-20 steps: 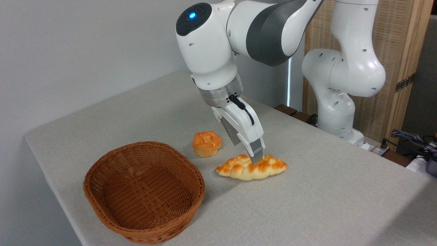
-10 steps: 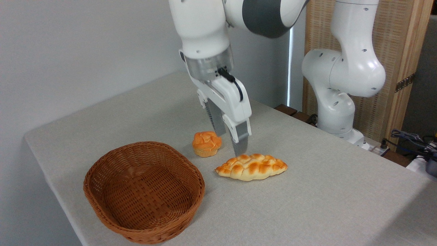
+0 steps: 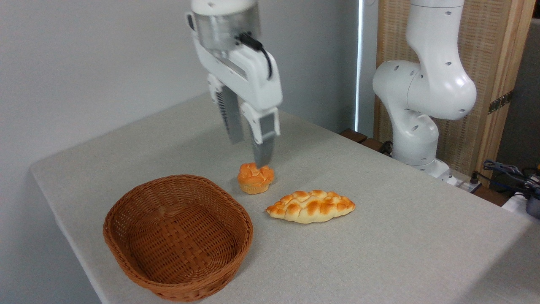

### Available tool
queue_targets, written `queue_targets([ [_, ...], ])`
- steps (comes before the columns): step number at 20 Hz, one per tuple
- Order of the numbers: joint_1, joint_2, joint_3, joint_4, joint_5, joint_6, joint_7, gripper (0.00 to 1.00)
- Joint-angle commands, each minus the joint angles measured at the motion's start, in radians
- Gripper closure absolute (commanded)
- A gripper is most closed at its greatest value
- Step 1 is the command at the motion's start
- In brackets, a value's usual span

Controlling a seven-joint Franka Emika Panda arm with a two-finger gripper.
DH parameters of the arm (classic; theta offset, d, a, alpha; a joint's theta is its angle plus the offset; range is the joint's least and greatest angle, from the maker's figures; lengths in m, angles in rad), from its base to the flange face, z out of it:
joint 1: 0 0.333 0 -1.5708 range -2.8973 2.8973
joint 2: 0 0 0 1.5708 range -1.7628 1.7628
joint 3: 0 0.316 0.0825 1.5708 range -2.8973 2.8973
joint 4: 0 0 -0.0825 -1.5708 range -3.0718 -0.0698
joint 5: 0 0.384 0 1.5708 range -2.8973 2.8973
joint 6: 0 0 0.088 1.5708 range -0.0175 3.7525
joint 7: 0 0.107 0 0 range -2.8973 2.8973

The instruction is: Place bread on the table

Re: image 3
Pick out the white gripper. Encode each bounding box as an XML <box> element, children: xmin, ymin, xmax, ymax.
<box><xmin>185</xmin><ymin>12</ymin><xmax>284</xmax><ymax>168</ymax></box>

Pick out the braided bread loaf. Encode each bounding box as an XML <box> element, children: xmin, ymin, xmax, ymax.
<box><xmin>265</xmin><ymin>190</ymin><xmax>356</xmax><ymax>224</ymax></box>

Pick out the round muffin bread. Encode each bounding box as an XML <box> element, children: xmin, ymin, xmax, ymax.
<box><xmin>237</xmin><ymin>163</ymin><xmax>275</xmax><ymax>195</ymax></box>

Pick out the brown wicker basket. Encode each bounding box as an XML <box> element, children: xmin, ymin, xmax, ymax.
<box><xmin>103</xmin><ymin>174</ymin><xmax>254</xmax><ymax>302</ymax></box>

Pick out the grey tablecloth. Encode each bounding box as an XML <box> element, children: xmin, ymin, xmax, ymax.
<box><xmin>30</xmin><ymin>93</ymin><xmax>540</xmax><ymax>304</ymax></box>

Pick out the white power strip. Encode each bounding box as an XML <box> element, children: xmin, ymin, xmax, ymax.
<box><xmin>452</xmin><ymin>171</ymin><xmax>482</xmax><ymax>193</ymax></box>

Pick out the metal screen hinge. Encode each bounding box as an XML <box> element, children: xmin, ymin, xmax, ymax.
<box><xmin>488</xmin><ymin>90</ymin><xmax>514</xmax><ymax>115</ymax></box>

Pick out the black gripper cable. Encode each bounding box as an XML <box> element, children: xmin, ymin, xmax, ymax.
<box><xmin>238</xmin><ymin>33</ymin><xmax>273</xmax><ymax>80</ymax></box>

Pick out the black cable bundle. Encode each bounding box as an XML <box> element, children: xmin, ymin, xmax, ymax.
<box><xmin>483</xmin><ymin>160</ymin><xmax>540</xmax><ymax>195</ymax></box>

